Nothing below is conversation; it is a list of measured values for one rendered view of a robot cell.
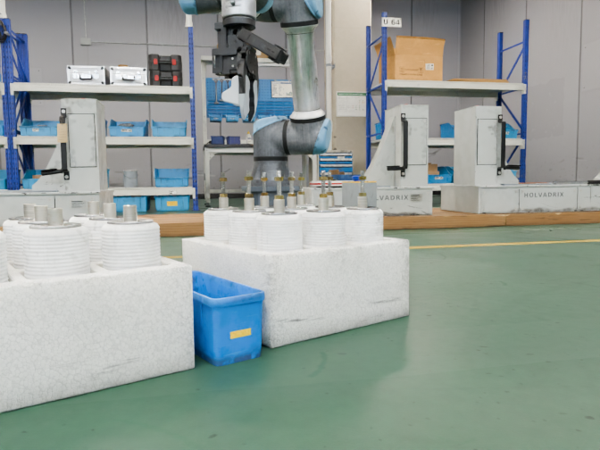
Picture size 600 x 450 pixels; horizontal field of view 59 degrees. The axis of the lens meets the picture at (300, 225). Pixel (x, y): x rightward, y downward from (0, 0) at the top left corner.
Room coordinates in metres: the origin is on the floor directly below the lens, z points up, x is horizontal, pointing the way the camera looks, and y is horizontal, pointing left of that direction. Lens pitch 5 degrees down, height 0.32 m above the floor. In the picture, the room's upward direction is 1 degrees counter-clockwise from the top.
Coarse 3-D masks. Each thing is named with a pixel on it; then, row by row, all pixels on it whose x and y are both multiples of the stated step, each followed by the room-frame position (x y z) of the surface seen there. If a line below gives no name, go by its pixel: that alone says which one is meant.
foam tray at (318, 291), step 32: (192, 256) 1.24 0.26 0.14; (224, 256) 1.12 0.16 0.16; (256, 256) 1.02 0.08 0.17; (288, 256) 1.01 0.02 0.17; (320, 256) 1.05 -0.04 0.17; (352, 256) 1.10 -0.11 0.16; (384, 256) 1.16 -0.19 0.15; (288, 288) 1.01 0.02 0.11; (320, 288) 1.05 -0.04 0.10; (352, 288) 1.10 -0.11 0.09; (384, 288) 1.16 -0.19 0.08; (288, 320) 1.00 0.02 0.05; (320, 320) 1.05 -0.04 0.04; (352, 320) 1.10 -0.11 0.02; (384, 320) 1.16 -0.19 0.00
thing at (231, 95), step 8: (232, 80) 1.16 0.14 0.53; (248, 80) 1.16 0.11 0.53; (232, 88) 1.16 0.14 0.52; (248, 88) 1.16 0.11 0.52; (224, 96) 1.16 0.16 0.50; (232, 96) 1.16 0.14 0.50; (240, 96) 1.14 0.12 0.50; (248, 96) 1.16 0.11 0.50; (240, 104) 1.15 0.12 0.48; (248, 104) 1.16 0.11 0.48
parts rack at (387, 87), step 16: (384, 16) 6.14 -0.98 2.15; (368, 32) 6.70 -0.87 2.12; (384, 32) 6.14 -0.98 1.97; (528, 32) 6.50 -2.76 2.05; (368, 48) 6.70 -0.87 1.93; (384, 48) 6.14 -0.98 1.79; (528, 48) 6.50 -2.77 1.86; (368, 64) 6.70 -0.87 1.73; (384, 64) 6.14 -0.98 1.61; (528, 64) 6.50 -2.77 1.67; (368, 80) 6.70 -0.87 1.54; (384, 80) 6.14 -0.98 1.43; (400, 80) 6.18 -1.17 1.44; (416, 80) 6.22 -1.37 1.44; (368, 96) 6.70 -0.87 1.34; (384, 96) 6.14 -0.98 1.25; (464, 96) 6.97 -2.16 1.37; (480, 96) 7.01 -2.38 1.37; (496, 96) 7.05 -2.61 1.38; (368, 112) 6.70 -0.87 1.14; (384, 112) 6.14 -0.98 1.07; (368, 128) 6.70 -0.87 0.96; (384, 128) 6.14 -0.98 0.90; (368, 144) 6.70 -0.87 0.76; (432, 144) 6.26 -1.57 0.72; (448, 144) 6.30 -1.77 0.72; (512, 144) 6.46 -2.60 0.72; (368, 160) 6.70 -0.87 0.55
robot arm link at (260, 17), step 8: (184, 0) 1.29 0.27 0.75; (192, 0) 1.29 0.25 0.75; (200, 0) 1.28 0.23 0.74; (208, 0) 1.28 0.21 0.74; (216, 0) 1.27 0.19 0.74; (184, 8) 1.31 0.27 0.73; (192, 8) 1.30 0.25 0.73; (200, 8) 1.30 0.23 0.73; (208, 8) 1.29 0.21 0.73; (216, 8) 1.29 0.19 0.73; (256, 16) 1.61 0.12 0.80; (264, 16) 1.64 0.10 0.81
